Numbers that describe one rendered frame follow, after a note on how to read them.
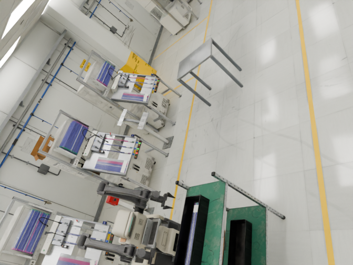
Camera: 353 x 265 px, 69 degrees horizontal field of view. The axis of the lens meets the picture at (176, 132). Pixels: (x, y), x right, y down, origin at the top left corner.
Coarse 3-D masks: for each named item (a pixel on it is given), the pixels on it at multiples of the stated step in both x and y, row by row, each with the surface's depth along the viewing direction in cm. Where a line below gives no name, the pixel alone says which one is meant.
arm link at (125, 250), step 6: (84, 234) 197; (90, 240) 193; (96, 240) 193; (78, 246) 192; (84, 246) 192; (90, 246) 193; (96, 246) 191; (102, 246) 190; (108, 246) 190; (114, 246) 190; (120, 246) 189; (126, 246) 189; (132, 246) 189; (120, 252) 187; (126, 252) 187; (132, 252) 188
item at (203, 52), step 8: (208, 40) 397; (200, 48) 404; (208, 48) 384; (192, 56) 411; (200, 56) 390; (208, 56) 372; (184, 64) 419; (192, 64) 397; (200, 64) 383; (184, 72) 404; (192, 72) 450; (200, 80) 460; (208, 88) 473; (200, 96) 436; (208, 104) 447
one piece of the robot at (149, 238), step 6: (150, 222) 236; (156, 222) 234; (162, 222) 244; (150, 228) 234; (156, 228) 230; (144, 234) 228; (150, 234) 232; (156, 234) 226; (144, 240) 227; (150, 240) 227; (150, 246) 223
